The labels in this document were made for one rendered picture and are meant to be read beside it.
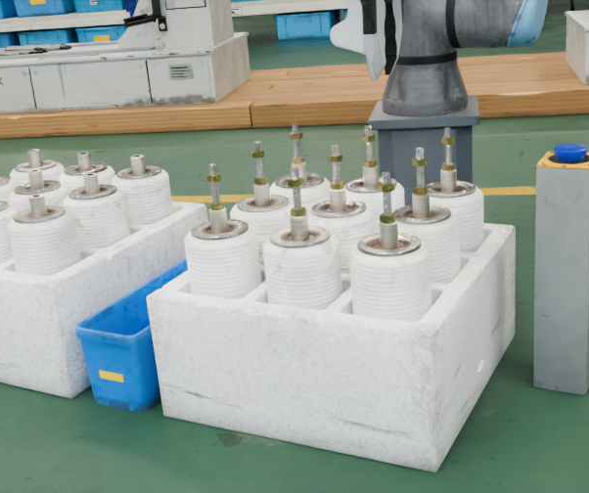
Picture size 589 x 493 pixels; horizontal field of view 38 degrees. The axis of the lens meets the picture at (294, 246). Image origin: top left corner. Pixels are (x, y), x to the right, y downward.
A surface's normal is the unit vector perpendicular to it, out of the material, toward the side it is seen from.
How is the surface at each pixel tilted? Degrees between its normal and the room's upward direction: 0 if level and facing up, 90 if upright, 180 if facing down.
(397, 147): 90
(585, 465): 0
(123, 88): 90
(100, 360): 92
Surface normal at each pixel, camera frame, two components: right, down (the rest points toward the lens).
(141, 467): -0.08, -0.94
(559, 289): -0.45, 0.33
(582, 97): -0.18, 0.34
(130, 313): 0.88, 0.05
